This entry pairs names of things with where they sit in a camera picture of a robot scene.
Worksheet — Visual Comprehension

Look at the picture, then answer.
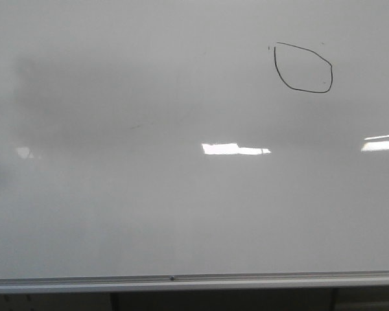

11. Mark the white whiteboard with aluminium frame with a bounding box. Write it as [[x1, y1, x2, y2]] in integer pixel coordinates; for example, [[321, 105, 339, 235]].
[[0, 1, 389, 294]]

